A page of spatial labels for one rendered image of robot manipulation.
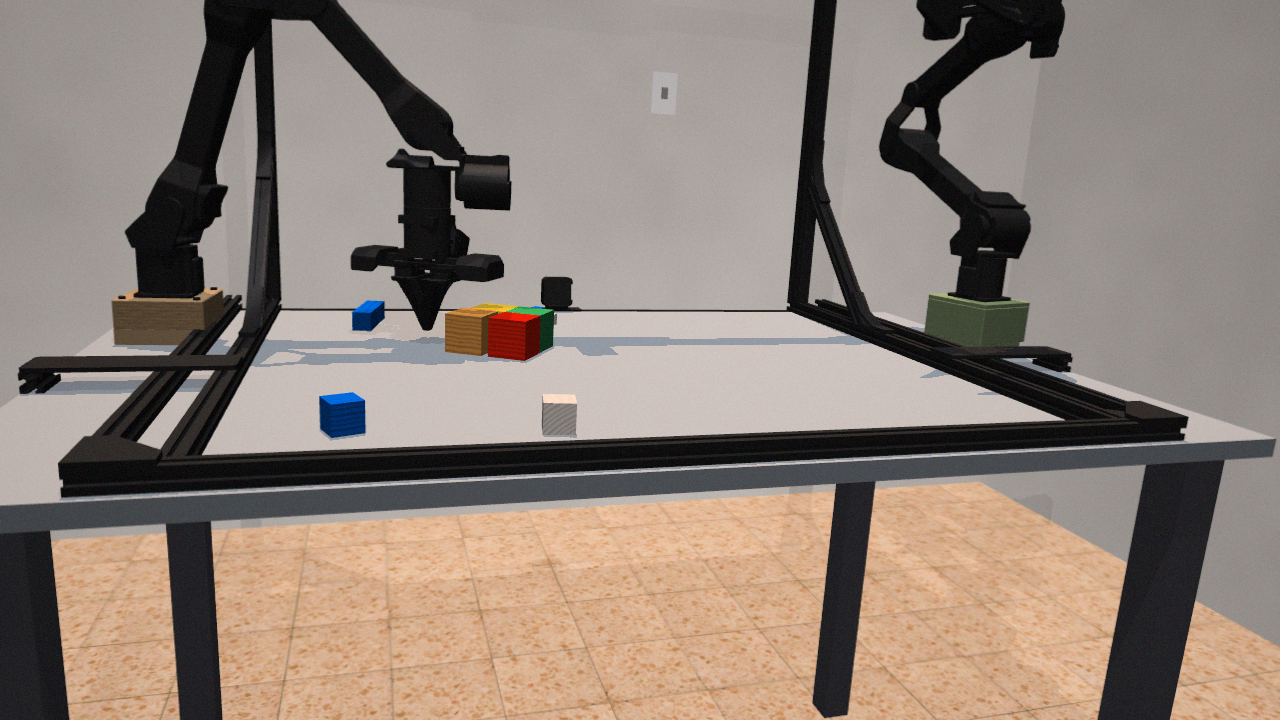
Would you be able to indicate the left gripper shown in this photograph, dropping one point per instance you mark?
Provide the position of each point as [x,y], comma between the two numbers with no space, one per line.
[1027,14]

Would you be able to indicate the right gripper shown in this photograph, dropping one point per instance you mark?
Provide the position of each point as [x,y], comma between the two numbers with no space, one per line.
[427,236]

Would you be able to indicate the red cube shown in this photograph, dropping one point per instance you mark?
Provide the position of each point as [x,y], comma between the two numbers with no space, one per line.
[514,336]

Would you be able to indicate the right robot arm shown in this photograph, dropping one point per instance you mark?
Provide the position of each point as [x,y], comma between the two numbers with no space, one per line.
[172,269]

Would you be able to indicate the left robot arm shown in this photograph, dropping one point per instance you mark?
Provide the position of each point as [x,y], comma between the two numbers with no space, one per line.
[1003,224]

